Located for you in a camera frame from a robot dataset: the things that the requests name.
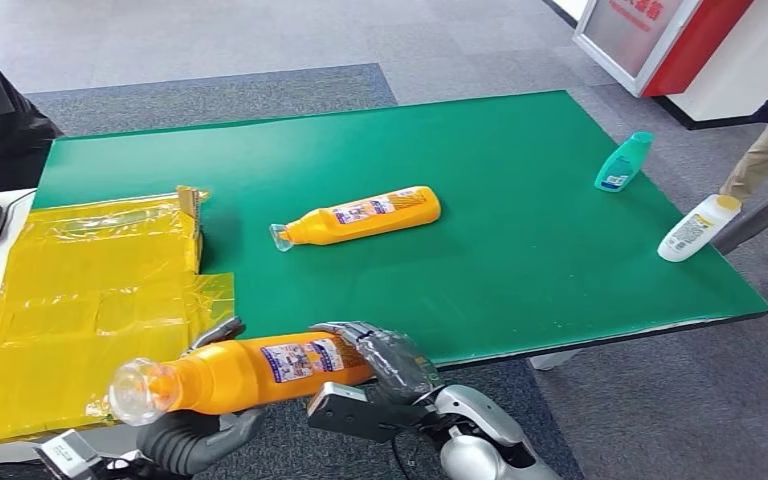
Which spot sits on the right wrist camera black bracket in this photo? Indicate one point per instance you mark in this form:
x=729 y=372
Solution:
x=351 y=414

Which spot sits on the white counter black base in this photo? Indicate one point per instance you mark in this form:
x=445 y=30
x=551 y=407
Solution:
x=755 y=66

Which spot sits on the white table foot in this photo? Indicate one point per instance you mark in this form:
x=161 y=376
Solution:
x=553 y=361

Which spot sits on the person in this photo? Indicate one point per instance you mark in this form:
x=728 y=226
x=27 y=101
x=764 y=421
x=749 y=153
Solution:
x=765 y=156
x=6 y=132

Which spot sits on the orange bottle clear cap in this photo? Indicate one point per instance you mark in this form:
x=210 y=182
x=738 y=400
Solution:
x=238 y=378
x=357 y=222

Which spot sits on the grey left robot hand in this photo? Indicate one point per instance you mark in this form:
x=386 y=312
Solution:
x=188 y=444

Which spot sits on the teal plastic bottle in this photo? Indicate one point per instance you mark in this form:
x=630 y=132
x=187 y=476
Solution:
x=622 y=162

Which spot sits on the red white sign stand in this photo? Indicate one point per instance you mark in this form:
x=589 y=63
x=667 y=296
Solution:
x=682 y=40

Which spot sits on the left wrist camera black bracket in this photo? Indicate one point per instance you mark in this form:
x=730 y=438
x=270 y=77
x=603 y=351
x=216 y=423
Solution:
x=66 y=454

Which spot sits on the white bottle yellow cap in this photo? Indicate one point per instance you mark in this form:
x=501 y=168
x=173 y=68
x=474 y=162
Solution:
x=695 y=228

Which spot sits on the grey metal pole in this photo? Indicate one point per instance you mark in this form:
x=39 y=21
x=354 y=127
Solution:
x=762 y=215

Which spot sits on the wrist camera black bracket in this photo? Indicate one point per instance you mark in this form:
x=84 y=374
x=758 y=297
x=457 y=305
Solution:
x=351 y=414
x=66 y=454

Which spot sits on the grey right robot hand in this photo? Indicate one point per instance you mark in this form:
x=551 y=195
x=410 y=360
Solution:
x=397 y=368

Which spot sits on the green table cover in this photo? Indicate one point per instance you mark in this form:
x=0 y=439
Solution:
x=490 y=166

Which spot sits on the yellow plastic wrapped cardboard sheet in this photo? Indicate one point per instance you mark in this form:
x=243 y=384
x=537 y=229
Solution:
x=79 y=291

